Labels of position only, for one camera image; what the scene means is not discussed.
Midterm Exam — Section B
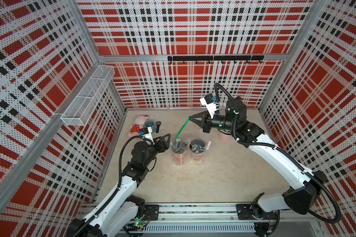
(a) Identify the single green straw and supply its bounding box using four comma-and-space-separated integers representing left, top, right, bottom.
175, 115, 192, 139

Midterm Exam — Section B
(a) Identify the pink straw holder cup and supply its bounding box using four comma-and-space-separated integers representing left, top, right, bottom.
219, 130, 233, 143

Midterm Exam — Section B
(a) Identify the red milk tea cup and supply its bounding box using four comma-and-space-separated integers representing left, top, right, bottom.
170, 139, 187, 166
189, 139, 207, 162

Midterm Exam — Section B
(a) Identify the pink plush pig toy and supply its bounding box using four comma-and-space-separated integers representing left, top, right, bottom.
128, 115, 148, 137

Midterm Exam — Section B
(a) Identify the white wire mesh basket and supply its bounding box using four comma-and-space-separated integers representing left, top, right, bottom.
61, 65, 114, 126

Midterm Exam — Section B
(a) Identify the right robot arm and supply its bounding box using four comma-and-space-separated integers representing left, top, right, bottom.
189, 94, 342, 224

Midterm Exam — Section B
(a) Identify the black wall hook rail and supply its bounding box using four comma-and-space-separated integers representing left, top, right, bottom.
167, 55, 265, 62

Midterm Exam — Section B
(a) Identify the black wristwatch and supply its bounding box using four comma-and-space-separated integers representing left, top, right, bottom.
155, 121, 161, 133

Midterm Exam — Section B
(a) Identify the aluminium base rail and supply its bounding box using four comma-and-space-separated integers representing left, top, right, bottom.
67, 201, 326, 237

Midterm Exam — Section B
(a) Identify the clear plastic carrier bag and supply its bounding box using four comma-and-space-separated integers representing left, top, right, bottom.
170, 138, 212, 166

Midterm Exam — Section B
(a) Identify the teal ceramic cup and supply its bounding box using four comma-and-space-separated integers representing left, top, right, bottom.
144, 120, 156, 133

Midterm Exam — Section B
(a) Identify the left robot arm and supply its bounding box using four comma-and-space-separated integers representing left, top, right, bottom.
66, 134, 171, 237

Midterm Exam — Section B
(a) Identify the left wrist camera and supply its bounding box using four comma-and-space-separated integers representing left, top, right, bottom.
139, 127, 154, 144

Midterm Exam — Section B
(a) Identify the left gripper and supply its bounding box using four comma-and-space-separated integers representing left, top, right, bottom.
142, 133, 170, 167

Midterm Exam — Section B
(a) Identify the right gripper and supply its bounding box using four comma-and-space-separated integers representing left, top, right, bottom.
189, 110, 237, 134

